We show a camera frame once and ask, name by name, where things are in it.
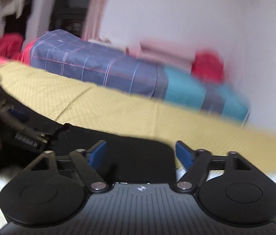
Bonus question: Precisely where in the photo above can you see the black knit pants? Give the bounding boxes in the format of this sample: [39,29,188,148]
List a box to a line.
[0,88,176,185]

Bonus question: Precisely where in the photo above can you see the yellow quilted blanket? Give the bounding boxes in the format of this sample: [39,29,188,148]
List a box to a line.
[0,61,276,181]

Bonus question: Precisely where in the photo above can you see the red folded cloth pile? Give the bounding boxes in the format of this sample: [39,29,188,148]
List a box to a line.
[0,33,24,60]

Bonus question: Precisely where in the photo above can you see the purple plaid folded duvet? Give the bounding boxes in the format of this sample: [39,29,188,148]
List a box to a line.
[29,29,250,123]

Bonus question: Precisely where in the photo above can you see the red folded clothes stack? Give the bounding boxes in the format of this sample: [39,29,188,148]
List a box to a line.
[191,50,224,84]

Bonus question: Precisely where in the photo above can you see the pink folded blanket stack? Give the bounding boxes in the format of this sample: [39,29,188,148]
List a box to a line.
[126,39,195,73]

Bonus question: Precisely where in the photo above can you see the pink curtain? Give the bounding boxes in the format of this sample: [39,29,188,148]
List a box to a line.
[81,0,107,41]

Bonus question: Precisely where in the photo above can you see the dark window frame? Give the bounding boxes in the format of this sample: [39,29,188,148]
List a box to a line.
[49,0,90,38]

